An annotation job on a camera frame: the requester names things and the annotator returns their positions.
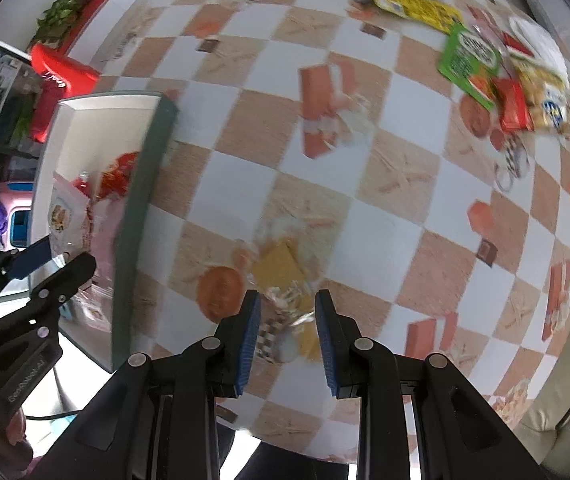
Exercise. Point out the person's left hand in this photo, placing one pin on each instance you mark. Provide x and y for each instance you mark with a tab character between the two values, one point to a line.
17	435

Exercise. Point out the glass display cabinet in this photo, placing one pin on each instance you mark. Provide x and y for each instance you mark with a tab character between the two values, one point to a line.
0	105

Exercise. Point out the clear packet with yellow snack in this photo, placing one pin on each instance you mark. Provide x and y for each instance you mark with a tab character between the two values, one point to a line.
280	265

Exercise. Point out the green snack packet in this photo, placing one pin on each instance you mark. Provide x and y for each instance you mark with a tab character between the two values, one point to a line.
467	60

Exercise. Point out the pink plastic stool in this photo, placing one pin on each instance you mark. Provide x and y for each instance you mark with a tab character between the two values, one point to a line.
5	195

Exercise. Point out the yellow cracker packet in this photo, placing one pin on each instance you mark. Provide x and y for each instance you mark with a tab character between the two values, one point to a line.
545	95

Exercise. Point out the grey-green cushion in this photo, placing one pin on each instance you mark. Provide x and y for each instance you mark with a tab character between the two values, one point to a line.
565	360

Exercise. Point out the small red snack box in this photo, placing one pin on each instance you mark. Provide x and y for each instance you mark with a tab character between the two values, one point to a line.
515	105

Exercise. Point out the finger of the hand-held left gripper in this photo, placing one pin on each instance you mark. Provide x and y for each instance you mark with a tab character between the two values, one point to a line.
30	260
72	270

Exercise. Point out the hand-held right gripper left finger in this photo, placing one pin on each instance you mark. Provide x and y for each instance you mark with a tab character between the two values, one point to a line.
247	347

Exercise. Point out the white storage box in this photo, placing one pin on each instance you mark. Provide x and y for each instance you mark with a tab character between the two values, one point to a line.
95	125

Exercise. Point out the red plastic stool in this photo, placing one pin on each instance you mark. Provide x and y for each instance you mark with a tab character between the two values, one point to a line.
60	75

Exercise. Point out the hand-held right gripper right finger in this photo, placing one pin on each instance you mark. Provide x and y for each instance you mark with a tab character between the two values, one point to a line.
326	347

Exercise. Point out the green potted plant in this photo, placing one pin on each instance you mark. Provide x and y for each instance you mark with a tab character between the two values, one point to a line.
62	10

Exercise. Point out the checkered tablecloth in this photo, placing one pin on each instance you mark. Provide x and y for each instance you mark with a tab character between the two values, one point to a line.
390	220

